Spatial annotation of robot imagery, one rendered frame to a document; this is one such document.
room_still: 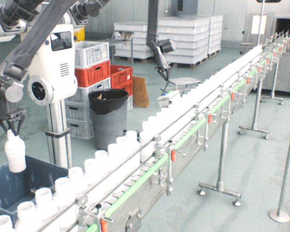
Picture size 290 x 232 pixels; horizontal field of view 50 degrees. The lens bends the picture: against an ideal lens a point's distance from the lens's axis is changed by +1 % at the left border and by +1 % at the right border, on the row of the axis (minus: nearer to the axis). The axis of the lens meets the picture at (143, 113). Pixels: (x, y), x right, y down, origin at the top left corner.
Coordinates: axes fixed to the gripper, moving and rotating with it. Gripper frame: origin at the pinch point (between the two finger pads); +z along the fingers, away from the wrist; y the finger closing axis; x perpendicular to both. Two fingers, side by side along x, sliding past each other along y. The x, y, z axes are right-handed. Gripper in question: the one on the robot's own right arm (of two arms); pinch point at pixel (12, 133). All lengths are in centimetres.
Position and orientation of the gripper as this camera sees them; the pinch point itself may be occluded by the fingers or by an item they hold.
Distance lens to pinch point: 125.2
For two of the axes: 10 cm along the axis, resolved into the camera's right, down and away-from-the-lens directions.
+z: 0.1, 9.4, 3.5
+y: 8.8, 1.5, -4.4
